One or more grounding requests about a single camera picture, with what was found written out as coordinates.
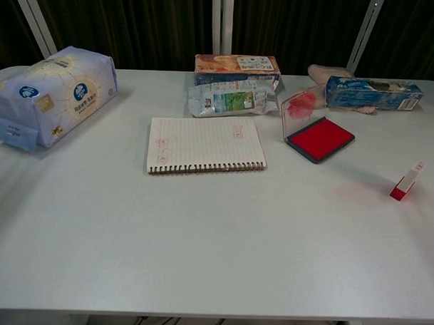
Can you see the beige object behind box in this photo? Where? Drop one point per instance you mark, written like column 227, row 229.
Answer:
column 328, row 75

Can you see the blue tissue paper pack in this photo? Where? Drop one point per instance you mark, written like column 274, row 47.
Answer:
column 51, row 96

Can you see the white metal frame post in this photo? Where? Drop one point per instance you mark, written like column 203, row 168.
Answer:
column 220, row 21
column 34, row 19
column 362, row 34

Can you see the spiral lined notebook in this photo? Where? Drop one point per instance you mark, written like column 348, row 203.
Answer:
column 205, row 144

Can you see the orange snack box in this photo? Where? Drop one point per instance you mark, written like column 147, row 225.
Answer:
column 234, row 68

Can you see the red white stamp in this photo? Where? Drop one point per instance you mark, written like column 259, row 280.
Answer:
column 406, row 182

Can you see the crumpled green white bag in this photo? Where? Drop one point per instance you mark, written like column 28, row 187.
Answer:
column 230, row 100

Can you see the blue rectangular carton box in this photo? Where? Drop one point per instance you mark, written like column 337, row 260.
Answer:
column 372, row 93

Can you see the red ink pad case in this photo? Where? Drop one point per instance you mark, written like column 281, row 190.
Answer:
column 319, row 132

